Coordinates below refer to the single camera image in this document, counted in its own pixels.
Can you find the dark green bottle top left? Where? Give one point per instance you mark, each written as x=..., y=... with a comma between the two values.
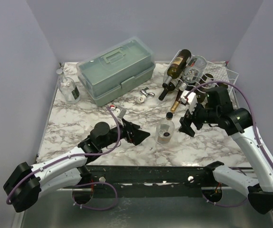
x=176, y=67

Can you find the clear bottle white label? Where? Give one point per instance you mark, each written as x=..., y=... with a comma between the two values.
x=165, y=129

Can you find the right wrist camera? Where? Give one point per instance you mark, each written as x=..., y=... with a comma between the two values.
x=189, y=99

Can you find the round clear bottle dark label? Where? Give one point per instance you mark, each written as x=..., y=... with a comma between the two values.
x=67, y=87

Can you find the chrome white bottle stopper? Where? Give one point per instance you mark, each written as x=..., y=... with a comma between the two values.
x=144, y=94

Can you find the red wine bottle gold foil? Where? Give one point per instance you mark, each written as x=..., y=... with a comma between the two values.
x=176, y=102

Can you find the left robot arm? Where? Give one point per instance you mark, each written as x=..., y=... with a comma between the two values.
x=28, y=182

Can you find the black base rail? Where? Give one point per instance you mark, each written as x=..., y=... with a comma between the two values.
x=147, y=182

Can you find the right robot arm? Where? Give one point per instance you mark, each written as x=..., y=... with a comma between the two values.
x=240, y=126

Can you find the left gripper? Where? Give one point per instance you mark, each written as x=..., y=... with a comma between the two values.
x=136, y=137

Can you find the green plastic toolbox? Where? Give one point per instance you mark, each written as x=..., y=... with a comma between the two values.
x=116, y=71

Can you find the green bottle black neck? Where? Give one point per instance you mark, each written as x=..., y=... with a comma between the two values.
x=222, y=86

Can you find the white wire wine rack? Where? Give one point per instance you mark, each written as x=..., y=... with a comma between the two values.
x=218, y=71

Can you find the dark bottle bottom left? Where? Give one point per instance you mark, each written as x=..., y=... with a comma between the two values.
x=168, y=88

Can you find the clear bottle silver cap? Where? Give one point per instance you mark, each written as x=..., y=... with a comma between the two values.
x=193, y=71

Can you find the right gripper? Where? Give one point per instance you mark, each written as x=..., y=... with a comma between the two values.
x=191, y=119

